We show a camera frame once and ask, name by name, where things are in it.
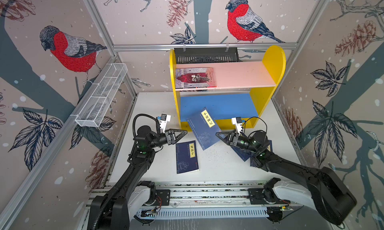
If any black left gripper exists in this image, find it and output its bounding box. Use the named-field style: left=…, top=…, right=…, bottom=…
left=148, top=129, right=187, bottom=150

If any navy book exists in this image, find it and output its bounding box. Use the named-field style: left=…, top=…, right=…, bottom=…
left=187, top=107, right=221, bottom=150
left=250, top=140, right=273, bottom=167
left=176, top=141, right=200, bottom=174
left=231, top=146, right=251, bottom=161

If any red illustrated book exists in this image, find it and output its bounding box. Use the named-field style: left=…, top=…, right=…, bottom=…
left=175, top=67, right=217, bottom=89

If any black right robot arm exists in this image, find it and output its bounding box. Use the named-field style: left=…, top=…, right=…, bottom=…
left=216, top=130, right=357, bottom=225

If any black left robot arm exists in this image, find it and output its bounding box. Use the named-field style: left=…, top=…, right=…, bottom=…
left=87, top=113, right=188, bottom=230

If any yellow shelf with coloured boards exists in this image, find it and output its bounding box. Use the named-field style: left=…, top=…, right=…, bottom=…
left=170, top=45, right=286, bottom=130

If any black perforated tray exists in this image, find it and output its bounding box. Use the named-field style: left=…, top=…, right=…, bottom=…
left=175, top=47, right=240, bottom=64

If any aluminium top crossbar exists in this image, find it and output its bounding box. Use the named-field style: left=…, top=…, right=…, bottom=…
left=113, top=43, right=298, bottom=52

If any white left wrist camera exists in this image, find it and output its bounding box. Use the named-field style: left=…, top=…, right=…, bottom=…
left=157, top=114, right=171, bottom=133

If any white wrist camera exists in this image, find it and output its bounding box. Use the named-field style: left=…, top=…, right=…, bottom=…
left=231, top=117, right=243, bottom=134
left=157, top=114, right=171, bottom=133

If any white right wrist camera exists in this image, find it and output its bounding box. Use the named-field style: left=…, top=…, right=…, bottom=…
left=231, top=117, right=243, bottom=134

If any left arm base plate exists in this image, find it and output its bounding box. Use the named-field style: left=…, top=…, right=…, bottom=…
left=143, top=190, right=171, bottom=207

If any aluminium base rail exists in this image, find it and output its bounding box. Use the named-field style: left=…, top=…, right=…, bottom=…
left=86, top=181, right=328, bottom=220

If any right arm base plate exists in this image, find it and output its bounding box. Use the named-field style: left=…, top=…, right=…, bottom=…
left=248, top=188, right=291, bottom=205

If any white wire mesh basket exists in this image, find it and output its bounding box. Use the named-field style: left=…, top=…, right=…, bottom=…
left=75, top=63, right=128, bottom=127

